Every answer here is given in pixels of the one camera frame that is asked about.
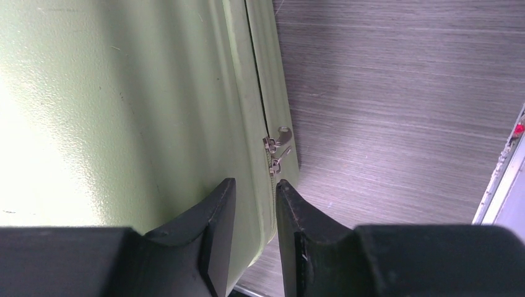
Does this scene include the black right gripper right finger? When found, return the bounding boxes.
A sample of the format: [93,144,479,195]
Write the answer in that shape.
[276,180,524,296]

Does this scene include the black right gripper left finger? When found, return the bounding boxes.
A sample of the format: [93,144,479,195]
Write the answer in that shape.
[1,178,236,296]

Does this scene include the green hard-shell suitcase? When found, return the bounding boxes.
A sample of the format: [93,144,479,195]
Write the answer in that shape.
[1,1,298,295]

